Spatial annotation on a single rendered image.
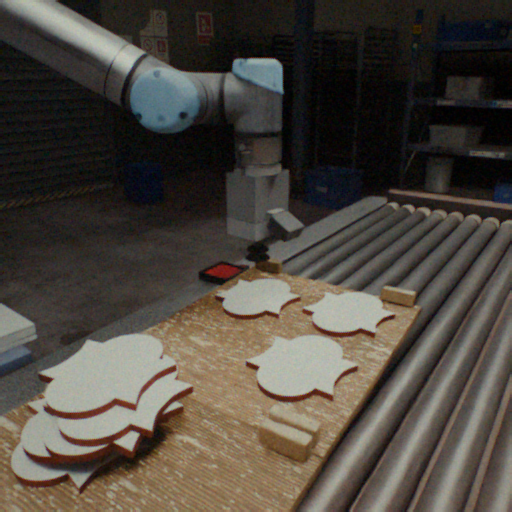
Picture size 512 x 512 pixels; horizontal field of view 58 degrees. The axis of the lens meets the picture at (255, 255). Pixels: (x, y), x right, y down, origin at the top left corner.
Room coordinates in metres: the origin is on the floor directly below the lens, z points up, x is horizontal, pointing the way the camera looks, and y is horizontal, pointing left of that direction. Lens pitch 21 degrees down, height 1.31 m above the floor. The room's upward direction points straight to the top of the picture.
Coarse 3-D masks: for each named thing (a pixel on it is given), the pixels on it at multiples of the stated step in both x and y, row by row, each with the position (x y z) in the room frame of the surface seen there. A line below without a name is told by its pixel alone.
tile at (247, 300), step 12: (240, 288) 0.78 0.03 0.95; (252, 288) 0.78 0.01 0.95; (264, 288) 0.78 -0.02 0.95; (276, 288) 0.78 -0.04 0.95; (288, 288) 0.78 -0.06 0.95; (216, 300) 0.75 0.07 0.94; (228, 300) 0.73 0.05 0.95; (240, 300) 0.73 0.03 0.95; (252, 300) 0.73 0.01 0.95; (264, 300) 0.73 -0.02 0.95; (276, 300) 0.73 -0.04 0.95; (288, 300) 0.73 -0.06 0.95; (300, 300) 0.75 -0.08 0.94; (228, 312) 0.69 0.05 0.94; (240, 312) 0.69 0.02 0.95; (252, 312) 0.69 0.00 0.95; (264, 312) 0.69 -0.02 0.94; (276, 312) 0.69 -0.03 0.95
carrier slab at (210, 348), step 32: (224, 288) 0.80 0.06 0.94; (320, 288) 0.80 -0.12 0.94; (192, 320) 0.68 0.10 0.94; (224, 320) 0.68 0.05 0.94; (256, 320) 0.68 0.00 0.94; (288, 320) 0.68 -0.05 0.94; (192, 352) 0.58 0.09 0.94; (224, 352) 0.58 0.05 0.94; (256, 352) 0.58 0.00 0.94; (352, 352) 0.58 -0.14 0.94; (384, 352) 0.58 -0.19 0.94; (192, 384) 0.51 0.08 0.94; (224, 384) 0.51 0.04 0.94; (256, 384) 0.51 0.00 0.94; (352, 384) 0.51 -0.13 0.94; (256, 416) 0.45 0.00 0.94; (320, 416) 0.45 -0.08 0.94; (352, 416) 0.46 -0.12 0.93; (320, 448) 0.40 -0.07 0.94
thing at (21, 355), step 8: (8, 352) 0.69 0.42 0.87; (16, 352) 0.69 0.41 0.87; (24, 352) 0.69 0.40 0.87; (0, 360) 0.66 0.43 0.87; (8, 360) 0.66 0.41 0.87; (16, 360) 0.67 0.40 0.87; (24, 360) 0.68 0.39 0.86; (32, 360) 0.69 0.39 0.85; (0, 368) 0.65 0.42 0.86; (8, 368) 0.66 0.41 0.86
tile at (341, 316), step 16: (320, 304) 0.72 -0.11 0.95; (336, 304) 0.72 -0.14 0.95; (352, 304) 0.72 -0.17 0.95; (368, 304) 0.72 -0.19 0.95; (320, 320) 0.66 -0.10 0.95; (336, 320) 0.66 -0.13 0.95; (352, 320) 0.66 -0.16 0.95; (368, 320) 0.66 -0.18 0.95; (384, 320) 0.67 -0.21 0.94; (336, 336) 0.63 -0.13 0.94; (352, 336) 0.63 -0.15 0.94
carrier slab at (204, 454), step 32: (32, 416) 0.45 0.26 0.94; (192, 416) 0.45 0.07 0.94; (224, 416) 0.45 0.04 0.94; (0, 448) 0.40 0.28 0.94; (160, 448) 0.40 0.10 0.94; (192, 448) 0.40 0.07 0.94; (224, 448) 0.40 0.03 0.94; (256, 448) 0.40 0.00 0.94; (0, 480) 0.35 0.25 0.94; (96, 480) 0.35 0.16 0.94; (128, 480) 0.35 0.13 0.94; (160, 480) 0.35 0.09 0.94; (192, 480) 0.35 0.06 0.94; (224, 480) 0.35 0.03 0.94; (256, 480) 0.35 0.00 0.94; (288, 480) 0.35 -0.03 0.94
